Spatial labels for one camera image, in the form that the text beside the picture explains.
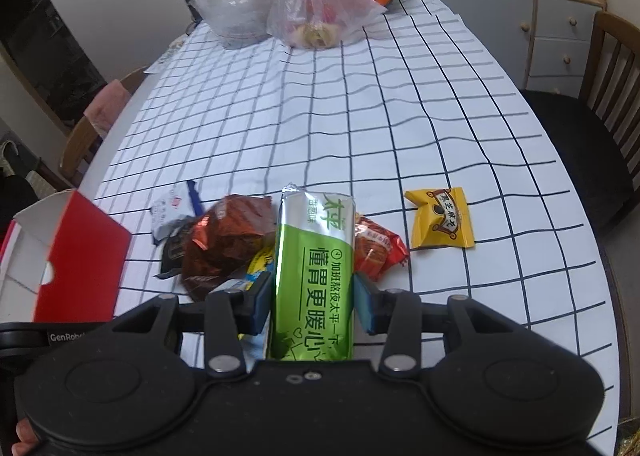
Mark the orange-red snack packet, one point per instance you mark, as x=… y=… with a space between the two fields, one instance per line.
x=376 y=248

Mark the white checked tablecloth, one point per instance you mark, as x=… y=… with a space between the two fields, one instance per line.
x=350 y=111

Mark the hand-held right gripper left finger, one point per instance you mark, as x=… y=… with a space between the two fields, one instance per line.
x=262 y=303

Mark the red-brown foil snack packet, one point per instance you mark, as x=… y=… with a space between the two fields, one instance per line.
x=225 y=241

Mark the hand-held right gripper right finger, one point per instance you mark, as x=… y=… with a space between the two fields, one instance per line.
x=364 y=306

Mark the yellow cartoon snack packet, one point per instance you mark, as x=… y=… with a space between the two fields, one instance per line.
x=260 y=261

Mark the pink cloth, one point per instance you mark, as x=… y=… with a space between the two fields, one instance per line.
x=105 y=109

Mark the white and blue snack packet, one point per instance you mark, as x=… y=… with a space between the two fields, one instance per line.
x=167 y=208

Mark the green snack packet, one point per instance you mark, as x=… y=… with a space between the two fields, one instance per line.
x=312 y=261

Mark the light blue snack packet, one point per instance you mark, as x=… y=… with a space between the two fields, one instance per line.
x=235 y=284

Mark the dark glass cabinet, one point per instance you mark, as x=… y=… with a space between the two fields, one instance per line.
x=40 y=36

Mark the wooden cabinet with drawers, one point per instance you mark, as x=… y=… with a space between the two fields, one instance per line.
x=500 y=26

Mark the wooden chair black cushion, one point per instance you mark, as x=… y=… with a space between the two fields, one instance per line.
x=580 y=136

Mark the clear plastic bag pink contents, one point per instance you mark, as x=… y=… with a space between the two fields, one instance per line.
x=310 y=11

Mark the dark triangular snack packet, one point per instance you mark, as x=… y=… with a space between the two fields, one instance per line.
x=172 y=251

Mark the red cardboard box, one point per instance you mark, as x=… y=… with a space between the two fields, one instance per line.
x=80 y=261

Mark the person's left hand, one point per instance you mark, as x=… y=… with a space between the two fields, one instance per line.
x=25 y=438

